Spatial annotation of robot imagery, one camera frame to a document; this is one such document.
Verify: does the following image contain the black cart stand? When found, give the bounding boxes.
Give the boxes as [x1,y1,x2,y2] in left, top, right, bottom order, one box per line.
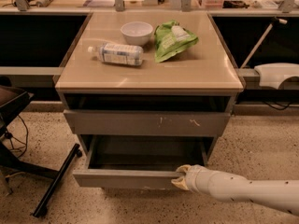
[0,85,83,217]

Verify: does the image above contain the grey drawer cabinet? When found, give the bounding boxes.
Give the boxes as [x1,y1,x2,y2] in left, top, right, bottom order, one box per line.
[53,10,245,190]

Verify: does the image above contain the white bowl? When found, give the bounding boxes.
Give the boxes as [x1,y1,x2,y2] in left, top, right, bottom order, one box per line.
[121,21,153,46]

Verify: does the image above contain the black floor cable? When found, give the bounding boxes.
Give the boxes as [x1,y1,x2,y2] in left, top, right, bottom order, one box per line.
[3,115,30,159]

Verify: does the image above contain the clear plastic water bottle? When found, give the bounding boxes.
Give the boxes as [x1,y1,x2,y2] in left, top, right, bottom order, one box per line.
[87,43,143,66]

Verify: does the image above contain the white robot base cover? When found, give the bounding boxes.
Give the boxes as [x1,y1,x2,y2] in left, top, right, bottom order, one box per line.
[254,63,299,90]

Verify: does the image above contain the grey drawer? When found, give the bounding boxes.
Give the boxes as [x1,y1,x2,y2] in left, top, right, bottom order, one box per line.
[74,135,207,189]
[64,109,230,137]

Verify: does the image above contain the green chip bag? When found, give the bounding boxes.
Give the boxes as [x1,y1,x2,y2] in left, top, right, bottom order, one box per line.
[154,20,198,63]

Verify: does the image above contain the grey top drawer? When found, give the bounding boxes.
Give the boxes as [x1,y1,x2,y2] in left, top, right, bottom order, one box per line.
[64,109,230,137]

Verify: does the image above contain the white stick with tip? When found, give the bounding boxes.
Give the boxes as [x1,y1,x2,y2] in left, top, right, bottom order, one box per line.
[240,17,288,69]

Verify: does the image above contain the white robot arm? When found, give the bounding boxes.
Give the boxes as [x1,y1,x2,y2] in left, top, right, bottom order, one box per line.
[171,164,299,216]

